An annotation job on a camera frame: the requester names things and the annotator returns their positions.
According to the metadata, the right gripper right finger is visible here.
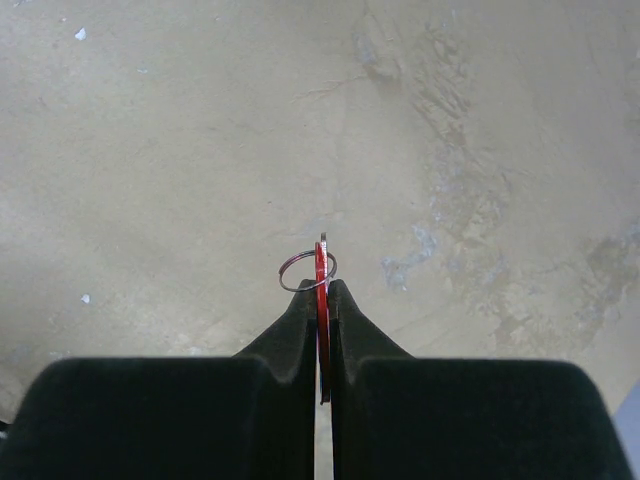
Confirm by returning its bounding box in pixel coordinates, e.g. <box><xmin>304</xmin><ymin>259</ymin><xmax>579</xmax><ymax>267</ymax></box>
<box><xmin>329</xmin><ymin>280</ymin><xmax>632</xmax><ymax>479</ymax></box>

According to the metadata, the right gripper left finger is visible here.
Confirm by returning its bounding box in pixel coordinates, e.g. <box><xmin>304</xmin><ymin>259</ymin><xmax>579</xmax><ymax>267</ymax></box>
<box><xmin>1</xmin><ymin>291</ymin><xmax>316</xmax><ymax>479</ymax></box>

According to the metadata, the red key tag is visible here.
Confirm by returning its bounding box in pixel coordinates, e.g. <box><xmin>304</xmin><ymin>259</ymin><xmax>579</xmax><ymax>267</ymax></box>
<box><xmin>315</xmin><ymin>232</ymin><xmax>331</xmax><ymax>404</ymax></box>

